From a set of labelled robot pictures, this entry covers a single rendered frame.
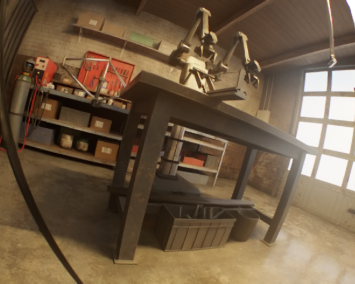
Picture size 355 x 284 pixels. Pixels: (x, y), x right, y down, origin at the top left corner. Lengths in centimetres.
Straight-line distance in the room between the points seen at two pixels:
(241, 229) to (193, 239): 47
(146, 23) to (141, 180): 320
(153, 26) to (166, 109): 301
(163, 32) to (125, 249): 344
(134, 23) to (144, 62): 79
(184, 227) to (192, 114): 63
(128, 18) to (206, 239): 348
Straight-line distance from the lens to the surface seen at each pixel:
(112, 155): 253
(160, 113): 76
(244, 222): 151
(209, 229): 124
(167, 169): 173
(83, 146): 259
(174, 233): 111
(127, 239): 93
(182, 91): 74
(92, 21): 329
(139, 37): 321
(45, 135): 259
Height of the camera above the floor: 69
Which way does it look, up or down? 2 degrees down
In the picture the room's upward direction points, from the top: 16 degrees clockwise
